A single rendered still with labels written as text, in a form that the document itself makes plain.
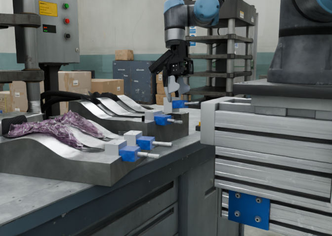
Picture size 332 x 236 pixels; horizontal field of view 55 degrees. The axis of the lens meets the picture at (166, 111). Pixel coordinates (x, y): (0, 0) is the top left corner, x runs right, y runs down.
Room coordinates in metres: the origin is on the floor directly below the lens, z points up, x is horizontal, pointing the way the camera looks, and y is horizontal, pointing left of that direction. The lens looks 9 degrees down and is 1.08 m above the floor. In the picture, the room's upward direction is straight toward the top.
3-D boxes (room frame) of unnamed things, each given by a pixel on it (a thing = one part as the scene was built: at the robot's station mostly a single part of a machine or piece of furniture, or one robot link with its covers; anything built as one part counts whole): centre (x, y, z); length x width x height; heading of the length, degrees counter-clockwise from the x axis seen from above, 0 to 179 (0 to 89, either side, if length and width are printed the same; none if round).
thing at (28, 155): (0.87, 0.32, 0.86); 0.50 x 0.26 x 0.11; 73
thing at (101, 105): (1.20, 0.18, 0.92); 0.35 x 0.16 x 0.09; 56
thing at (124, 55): (8.52, 1.11, 1.26); 0.42 x 0.33 x 0.29; 61
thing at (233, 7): (5.64, -0.98, 1.03); 1.54 x 0.94 x 2.06; 151
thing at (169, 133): (1.22, 0.19, 0.87); 0.50 x 0.26 x 0.14; 56
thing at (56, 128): (0.88, 0.32, 0.90); 0.26 x 0.18 x 0.08; 73
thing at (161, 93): (7.93, -0.18, 0.42); 0.86 x 0.33 x 0.83; 61
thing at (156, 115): (1.01, 0.00, 0.89); 0.13 x 0.05 x 0.05; 56
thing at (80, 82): (5.13, 1.87, 0.47); 1.22 x 0.80 x 0.94; 65
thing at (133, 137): (0.85, 0.05, 0.86); 0.13 x 0.05 x 0.05; 73
